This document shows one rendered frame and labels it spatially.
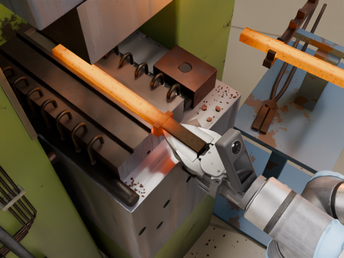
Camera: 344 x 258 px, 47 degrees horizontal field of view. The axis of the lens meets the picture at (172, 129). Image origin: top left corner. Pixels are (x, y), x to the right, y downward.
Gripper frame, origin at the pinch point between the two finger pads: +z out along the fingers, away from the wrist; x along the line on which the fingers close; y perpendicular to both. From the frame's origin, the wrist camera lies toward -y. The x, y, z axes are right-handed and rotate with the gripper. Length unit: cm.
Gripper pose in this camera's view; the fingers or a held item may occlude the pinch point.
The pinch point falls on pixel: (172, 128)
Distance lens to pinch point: 77.8
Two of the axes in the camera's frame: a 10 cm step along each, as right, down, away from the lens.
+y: -0.1, 5.3, 8.5
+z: -7.7, -5.5, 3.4
